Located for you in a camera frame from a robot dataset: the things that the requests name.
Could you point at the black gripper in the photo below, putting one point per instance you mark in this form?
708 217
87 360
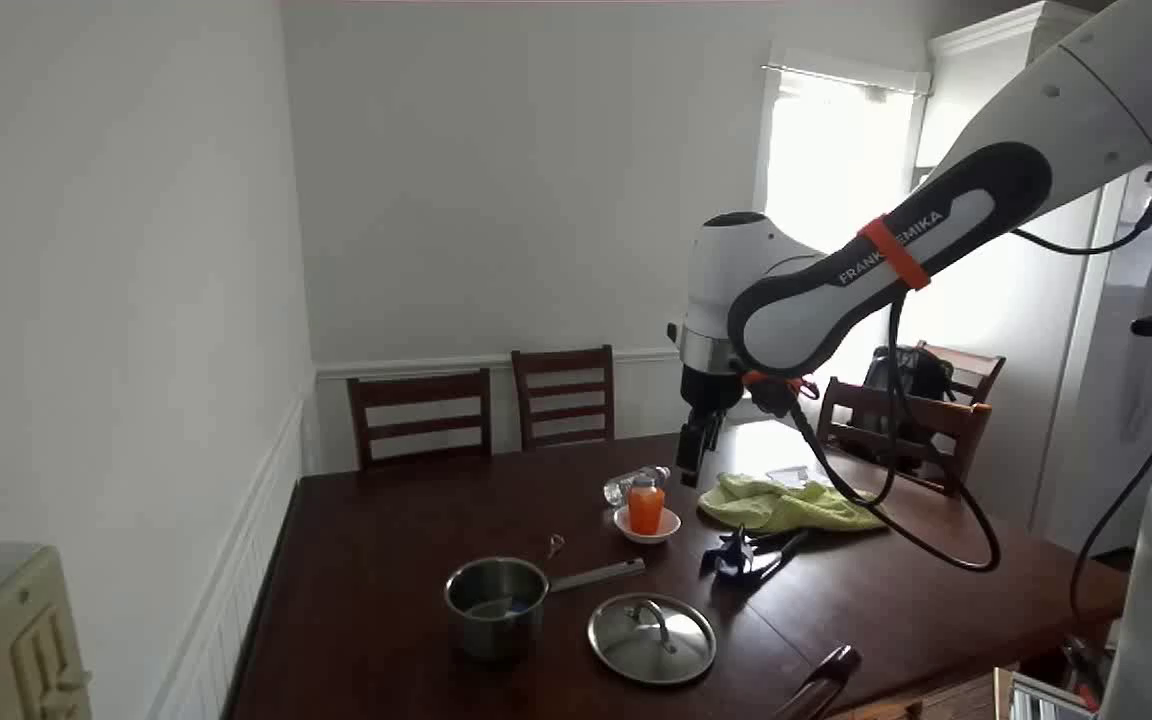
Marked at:
707 385

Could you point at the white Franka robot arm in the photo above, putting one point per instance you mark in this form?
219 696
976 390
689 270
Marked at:
1109 80

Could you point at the clear plastic wrapper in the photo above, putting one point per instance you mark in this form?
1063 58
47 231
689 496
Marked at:
625 480

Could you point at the orange cup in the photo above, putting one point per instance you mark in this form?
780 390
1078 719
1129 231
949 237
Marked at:
644 510

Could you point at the yellow-green cloth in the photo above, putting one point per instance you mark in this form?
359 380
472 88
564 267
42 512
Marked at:
788 510

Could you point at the blue and black tool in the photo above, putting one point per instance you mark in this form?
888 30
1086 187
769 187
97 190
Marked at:
742 559

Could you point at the narrow dark wooden chair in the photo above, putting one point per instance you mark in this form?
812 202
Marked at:
560 398

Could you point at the glass pot lid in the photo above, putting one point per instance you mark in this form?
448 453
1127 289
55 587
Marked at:
652 642

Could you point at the wooden chair holding bag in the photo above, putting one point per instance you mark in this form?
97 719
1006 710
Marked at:
916 429

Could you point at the black utensil on table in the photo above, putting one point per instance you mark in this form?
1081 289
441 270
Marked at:
824 676

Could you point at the wide dark wooden chair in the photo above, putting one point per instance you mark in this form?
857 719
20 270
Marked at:
417 420

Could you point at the bright window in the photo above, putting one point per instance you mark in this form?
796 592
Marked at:
838 145

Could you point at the white refrigerator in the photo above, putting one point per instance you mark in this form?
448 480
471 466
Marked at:
1109 403

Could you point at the white framed box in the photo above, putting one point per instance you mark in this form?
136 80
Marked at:
1043 696

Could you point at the white cabinet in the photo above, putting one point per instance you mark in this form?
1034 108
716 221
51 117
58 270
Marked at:
970 84

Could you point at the beige wall switch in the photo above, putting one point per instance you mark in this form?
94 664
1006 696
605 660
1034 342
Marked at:
10 647

